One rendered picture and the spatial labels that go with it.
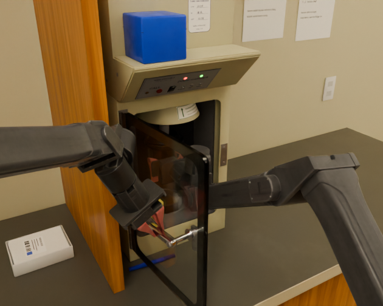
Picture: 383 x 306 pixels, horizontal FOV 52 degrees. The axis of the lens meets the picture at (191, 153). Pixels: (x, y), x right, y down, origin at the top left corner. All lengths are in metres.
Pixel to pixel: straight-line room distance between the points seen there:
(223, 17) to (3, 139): 0.67
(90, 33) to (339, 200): 0.52
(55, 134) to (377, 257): 0.43
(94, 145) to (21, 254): 0.63
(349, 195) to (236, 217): 0.82
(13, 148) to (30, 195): 0.97
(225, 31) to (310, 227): 0.67
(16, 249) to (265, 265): 0.69
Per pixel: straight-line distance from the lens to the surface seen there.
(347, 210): 0.52
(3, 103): 1.32
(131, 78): 0.82
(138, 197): 0.73
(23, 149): 0.50
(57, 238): 1.22
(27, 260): 1.17
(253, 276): 1.11
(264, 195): 0.60
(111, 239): 0.96
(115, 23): 0.89
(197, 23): 0.98
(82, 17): 0.77
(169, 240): 0.78
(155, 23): 0.81
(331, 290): 1.32
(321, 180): 0.53
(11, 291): 1.15
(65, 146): 0.57
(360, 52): 2.13
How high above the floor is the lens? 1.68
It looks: 25 degrees down
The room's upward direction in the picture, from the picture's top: straight up
